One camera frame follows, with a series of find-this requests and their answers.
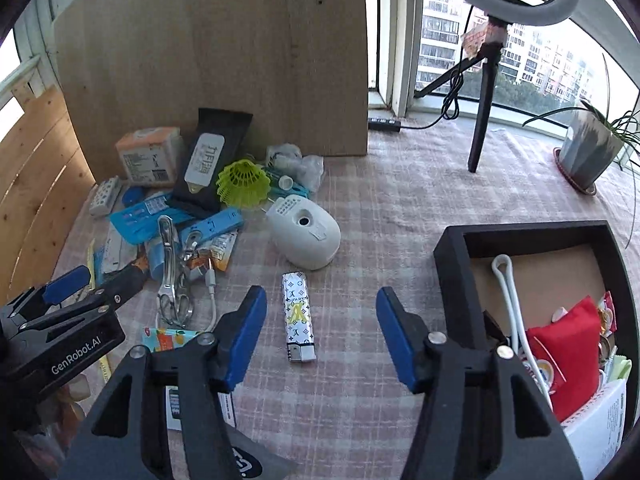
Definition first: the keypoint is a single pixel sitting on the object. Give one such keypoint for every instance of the potted spider plant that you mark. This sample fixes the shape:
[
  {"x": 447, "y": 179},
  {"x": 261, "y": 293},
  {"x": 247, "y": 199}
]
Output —
[{"x": 593, "y": 140}]

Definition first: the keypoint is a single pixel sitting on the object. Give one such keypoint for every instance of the orange snack sachet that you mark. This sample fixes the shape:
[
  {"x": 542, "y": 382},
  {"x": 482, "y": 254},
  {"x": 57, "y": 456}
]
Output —
[{"x": 218, "y": 251}]

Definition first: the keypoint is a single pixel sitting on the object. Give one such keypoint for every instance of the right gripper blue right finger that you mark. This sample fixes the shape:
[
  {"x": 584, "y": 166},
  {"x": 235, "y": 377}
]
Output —
[{"x": 482, "y": 415}]

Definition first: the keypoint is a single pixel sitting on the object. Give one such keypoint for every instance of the light blue lotion tube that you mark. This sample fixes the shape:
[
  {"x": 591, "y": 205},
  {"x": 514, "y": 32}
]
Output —
[{"x": 154, "y": 250}]

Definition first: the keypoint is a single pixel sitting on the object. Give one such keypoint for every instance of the teal white small tube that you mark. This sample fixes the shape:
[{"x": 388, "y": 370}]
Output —
[{"x": 282, "y": 185}]

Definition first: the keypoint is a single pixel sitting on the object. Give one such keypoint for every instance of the orange tissue pack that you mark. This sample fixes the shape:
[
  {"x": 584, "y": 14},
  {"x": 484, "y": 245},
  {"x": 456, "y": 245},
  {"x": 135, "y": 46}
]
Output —
[{"x": 151, "y": 157}]

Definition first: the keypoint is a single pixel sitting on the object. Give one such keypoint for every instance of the patterned white lighter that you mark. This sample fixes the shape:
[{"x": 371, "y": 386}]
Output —
[{"x": 297, "y": 318}]

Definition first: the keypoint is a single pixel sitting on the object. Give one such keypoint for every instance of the black power strip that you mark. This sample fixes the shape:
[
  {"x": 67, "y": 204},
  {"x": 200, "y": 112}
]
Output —
[{"x": 384, "y": 124}]

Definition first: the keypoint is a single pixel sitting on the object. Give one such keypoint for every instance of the yellow plastic shuttlecock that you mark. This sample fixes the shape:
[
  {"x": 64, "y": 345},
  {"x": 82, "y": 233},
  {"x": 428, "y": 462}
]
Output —
[{"x": 243, "y": 184}]

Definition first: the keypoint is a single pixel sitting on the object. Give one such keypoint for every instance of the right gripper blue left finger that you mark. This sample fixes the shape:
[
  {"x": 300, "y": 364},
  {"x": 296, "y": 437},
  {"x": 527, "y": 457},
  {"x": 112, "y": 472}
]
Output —
[{"x": 124, "y": 436}]

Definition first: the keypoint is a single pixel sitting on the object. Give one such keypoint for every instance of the crumpled clear plastic bag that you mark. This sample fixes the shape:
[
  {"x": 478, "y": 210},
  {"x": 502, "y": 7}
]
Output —
[{"x": 306, "y": 170}]

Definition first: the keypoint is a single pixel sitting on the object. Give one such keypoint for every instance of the white paper sachet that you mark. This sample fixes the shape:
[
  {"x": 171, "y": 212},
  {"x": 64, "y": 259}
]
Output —
[{"x": 117, "y": 252}]

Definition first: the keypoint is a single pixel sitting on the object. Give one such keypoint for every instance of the cartoon cream tube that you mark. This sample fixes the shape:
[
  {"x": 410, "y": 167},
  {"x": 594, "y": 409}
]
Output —
[{"x": 165, "y": 339}]

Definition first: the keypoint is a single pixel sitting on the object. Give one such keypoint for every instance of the white box in tray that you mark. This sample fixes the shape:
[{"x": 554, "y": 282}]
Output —
[{"x": 595, "y": 431}]

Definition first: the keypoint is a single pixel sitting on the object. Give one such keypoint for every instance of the black wet wipes pack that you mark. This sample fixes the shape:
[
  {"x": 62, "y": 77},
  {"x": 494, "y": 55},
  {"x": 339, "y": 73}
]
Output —
[{"x": 218, "y": 137}]

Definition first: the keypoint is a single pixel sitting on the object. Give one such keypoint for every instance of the red pouch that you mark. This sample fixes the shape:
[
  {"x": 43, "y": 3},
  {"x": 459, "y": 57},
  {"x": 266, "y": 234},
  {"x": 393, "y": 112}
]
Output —
[{"x": 569, "y": 350}]

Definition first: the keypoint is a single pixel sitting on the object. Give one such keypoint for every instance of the blue wipes packet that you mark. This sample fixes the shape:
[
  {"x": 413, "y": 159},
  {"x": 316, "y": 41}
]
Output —
[{"x": 137, "y": 224}]

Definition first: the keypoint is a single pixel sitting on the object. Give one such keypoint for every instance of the small Vinda tissue pack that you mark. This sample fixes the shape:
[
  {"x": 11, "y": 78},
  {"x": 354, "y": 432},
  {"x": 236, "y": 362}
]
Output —
[{"x": 105, "y": 197}]

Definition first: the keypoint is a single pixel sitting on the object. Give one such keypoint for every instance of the white dome device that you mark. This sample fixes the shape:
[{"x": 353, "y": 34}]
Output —
[{"x": 305, "y": 233}]

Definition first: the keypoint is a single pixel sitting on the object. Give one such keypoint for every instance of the wooden slat side panel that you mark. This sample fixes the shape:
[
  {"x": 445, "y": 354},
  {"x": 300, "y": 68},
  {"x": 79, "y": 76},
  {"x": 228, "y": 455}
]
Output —
[{"x": 45, "y": 180}]

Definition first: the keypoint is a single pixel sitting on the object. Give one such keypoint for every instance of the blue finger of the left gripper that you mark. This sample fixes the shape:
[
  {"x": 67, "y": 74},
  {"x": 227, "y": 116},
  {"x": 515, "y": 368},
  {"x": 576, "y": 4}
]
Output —
[
  {"x": 108, "y": 296},
  {"x": 35, "y": 301}
]

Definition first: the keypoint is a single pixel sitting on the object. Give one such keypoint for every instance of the wooden backboard panel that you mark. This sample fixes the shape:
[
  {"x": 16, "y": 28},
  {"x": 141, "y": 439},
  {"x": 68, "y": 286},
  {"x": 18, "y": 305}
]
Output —
[{"x": 299, "y": 67}]

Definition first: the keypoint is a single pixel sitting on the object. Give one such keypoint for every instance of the black storage tray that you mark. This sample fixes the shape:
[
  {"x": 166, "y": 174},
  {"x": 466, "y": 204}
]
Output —
[{"x": 555, "y": 265}]

